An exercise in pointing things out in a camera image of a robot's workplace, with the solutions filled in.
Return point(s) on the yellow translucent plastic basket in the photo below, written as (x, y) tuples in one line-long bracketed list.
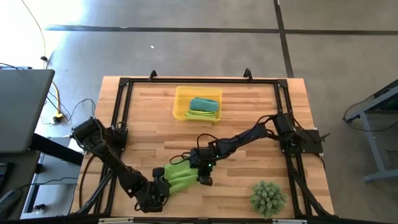
[(182, 102)]

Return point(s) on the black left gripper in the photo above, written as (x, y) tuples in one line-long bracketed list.
[(158, 193)]

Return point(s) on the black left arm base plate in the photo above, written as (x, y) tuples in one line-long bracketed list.
[(119, 137)]

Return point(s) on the black support beam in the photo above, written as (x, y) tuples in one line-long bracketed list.
[(56, 149)]

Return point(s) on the black aluminium table frame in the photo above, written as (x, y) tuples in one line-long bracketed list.
[(202, 80)]

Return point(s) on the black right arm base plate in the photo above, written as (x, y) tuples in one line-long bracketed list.
[(311, 144)]

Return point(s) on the white cabinet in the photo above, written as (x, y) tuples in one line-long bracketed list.
[(53, 193)]

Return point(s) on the dark grey desk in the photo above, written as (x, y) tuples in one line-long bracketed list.
[(18, 174)]

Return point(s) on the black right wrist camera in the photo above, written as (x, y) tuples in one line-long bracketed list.
[(207, 168)]

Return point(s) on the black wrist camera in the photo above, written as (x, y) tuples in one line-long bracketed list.
[(158, 172), (207, 168)]

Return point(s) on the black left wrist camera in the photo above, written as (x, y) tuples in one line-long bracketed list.
[(158, 172)]

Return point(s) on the grey metal table frame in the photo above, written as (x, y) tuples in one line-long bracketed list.
[(371, 146)]

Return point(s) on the yellow-green microfiber towel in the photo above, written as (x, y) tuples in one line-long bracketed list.
[(200, 114)]

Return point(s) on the green artificial ball plant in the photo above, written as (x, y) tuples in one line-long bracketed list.
[(268, 199)]

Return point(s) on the teal microfiber towel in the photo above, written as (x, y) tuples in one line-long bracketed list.
[(203, 104)]

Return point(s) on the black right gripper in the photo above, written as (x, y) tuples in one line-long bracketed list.
[(200, 155)]

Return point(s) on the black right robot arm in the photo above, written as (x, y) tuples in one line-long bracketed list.
[(248, 137)]

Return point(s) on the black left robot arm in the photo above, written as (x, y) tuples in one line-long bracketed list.
[(115, 161)]

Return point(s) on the bright green microfiber towel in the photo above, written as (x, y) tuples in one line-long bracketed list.
[(180, 177)]

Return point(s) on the white bracket strip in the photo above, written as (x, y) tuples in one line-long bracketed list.
[(289, 221), (115, 220)]

